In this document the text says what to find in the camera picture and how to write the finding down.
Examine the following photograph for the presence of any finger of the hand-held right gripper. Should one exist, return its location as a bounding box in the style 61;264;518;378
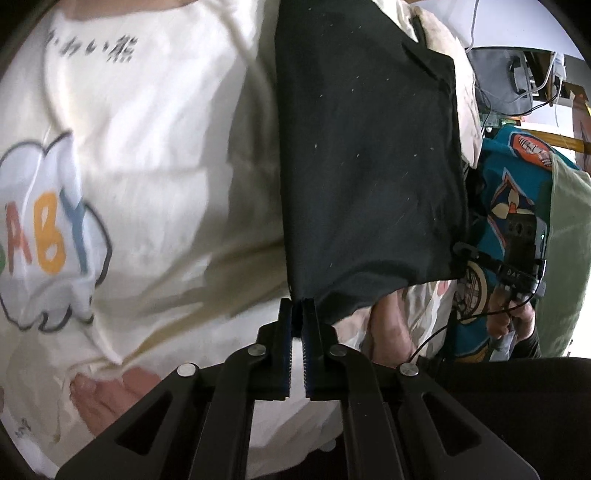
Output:
451;241;505;278

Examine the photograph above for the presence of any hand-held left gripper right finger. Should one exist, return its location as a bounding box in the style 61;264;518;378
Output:
301;299;539;480

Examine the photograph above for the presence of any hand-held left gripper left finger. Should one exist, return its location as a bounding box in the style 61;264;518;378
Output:
55;298;295;480

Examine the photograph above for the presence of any black cartoon print t-shirt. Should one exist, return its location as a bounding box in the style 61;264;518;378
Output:
274;0;470;325

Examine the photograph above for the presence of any person's right hand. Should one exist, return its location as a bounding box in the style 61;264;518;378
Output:
487;285;536;342

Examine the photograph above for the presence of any teal printed blanket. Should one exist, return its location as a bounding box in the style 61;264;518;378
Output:
450;126;580;366

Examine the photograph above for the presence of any person's right foot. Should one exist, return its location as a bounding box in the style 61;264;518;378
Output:
367;292;417;369

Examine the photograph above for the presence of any person's foot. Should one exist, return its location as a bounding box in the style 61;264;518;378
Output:
69;367;163;437
367;292;417;369

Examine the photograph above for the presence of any folded cream t-shirt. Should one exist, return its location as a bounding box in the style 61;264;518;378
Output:
406;0;485;168

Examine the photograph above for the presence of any person's left foot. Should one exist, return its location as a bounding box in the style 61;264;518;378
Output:
69;367;163;437

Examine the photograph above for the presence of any grey backpack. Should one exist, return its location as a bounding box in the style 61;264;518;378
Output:
466;46;539;114

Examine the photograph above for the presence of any cream printed bed sheet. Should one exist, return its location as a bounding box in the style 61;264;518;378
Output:
0;0;467;480

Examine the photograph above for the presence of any thin black cable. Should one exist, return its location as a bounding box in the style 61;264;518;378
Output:
407;286;532;365

